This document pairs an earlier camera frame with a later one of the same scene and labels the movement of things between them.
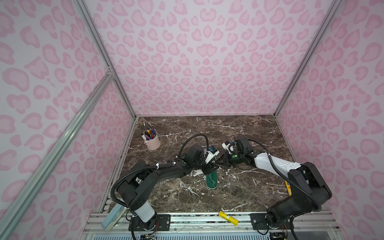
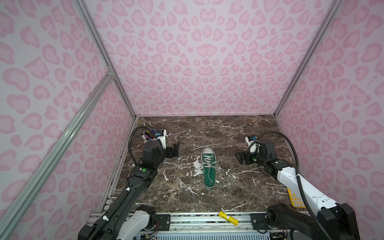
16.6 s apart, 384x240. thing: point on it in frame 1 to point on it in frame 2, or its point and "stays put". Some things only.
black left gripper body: x=201 y=165 to x=166 y=153
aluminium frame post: x=110 y=64 stays put
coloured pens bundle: x=150 y=134 stays put
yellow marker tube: x=230 y=218 stays put
